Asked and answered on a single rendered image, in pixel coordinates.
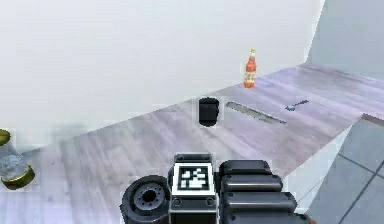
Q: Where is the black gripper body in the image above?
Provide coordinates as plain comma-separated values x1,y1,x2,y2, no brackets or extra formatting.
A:
119,175,172,224

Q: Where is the black cup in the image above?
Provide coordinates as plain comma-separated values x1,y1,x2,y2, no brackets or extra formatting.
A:
198,96,221,128

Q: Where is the grey bread knife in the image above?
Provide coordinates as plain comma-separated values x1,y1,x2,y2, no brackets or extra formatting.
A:
225,101,288,125

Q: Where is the glass jar with green rims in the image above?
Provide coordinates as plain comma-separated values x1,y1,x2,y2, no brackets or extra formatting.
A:
0,128,36,191

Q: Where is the red sauce bottle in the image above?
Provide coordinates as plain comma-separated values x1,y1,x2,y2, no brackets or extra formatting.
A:
242,48,258,89

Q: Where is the grey metal spoon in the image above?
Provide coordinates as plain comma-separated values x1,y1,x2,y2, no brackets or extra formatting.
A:
284,99,310,112

